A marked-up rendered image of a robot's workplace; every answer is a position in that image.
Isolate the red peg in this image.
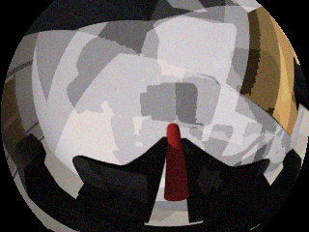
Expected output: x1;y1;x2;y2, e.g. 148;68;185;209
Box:
163;123;189;201

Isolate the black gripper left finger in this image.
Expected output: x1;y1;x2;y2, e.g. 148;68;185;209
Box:
72;136;167;223

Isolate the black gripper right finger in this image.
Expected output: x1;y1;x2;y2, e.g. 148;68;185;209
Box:
182;138;270;223

